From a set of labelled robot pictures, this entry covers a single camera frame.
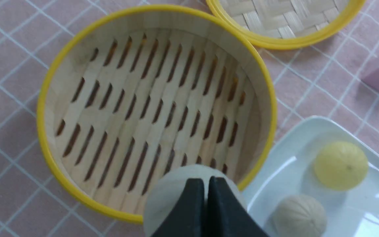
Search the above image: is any bamboo steamer basket yellow rim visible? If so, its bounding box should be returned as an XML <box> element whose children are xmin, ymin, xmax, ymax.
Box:
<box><xmin>37</xmin><ymin>5</ymin><xmax>277</xmax><ymax>224</ymax></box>

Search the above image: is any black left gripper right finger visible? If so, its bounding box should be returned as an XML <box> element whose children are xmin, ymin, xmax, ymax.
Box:
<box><xmin>208</xmin><ymin>176</ymin><xmax>268</xmax><ymax>237</ymax></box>

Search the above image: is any yellow steamed bun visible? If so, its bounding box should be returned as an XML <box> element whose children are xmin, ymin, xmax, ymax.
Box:
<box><xmin>313</xmin><ymin>141</ymin><xmax>369</xmax><ymax>192</ymax></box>

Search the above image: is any woven bamboo steamer lid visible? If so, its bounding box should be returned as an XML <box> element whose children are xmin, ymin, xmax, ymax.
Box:
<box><xmin>206</xmin><ymin>0</ymin><xmax>365</xmax><ymax>50</ymax></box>

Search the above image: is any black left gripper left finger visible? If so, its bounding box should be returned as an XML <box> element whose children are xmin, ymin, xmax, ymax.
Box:
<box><xmin>151</xmin><ymin>178</ymin><xmax>205</xmax><ymax>237</ymax></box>

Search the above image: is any pink checkered tablecloth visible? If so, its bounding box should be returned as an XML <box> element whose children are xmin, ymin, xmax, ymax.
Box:
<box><xmin>0</xmin><ymin>0</ymin><xmax>379</xmax><ymax>237</ymax></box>

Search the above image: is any white square plate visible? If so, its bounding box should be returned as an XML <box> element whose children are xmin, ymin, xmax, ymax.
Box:
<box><xmin>242</xmin><ymin>116</ymin><xmax>379</xmax><ymax>237</ymax></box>

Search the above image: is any white steamed bun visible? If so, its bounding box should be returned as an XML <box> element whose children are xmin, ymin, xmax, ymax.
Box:
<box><xmin>272</xmin><ymin>195</ymin><xmax>328</xmax><ymax>237</ymax></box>
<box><xmin>143</xmin><ymin>164</ymin><xmax>247</xmax><ymax>237</ymax></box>

